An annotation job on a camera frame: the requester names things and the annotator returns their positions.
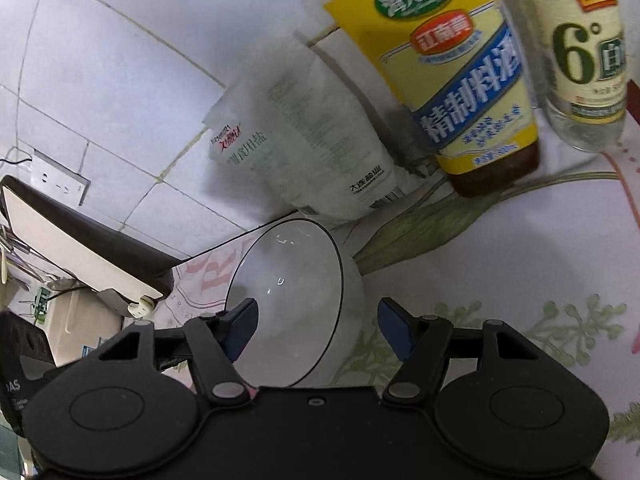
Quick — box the white bowl with black rim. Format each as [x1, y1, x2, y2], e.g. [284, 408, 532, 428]
[223, 217, 365, 389]

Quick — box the yellow label cooking wine bottle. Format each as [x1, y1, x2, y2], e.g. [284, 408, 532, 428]
[281, 0, 543, 199]

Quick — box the floral tablecloth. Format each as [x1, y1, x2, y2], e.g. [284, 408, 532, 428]
[150, 108, 640, 480]

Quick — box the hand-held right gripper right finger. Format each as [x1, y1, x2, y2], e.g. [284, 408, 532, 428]
[377, 297, 544, 407]

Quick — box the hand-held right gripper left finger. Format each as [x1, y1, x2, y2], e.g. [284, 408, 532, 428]
[97, 297, 261, 407]

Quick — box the beige cutting board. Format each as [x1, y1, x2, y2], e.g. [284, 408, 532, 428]
[0, 174, 184, 307]

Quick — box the white salt packet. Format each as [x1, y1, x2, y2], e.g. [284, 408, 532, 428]
[202, 35, 409, 224]

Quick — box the clear seasoning packet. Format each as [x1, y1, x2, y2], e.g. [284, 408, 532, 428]
[312, 27, 444, 182]

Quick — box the vinegar bottle with yellow cap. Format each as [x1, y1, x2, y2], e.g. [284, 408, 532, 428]
[492, 0, 632, 154]

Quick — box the white wall socket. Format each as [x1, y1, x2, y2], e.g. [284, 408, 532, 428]
[29, 148, 92, 207]

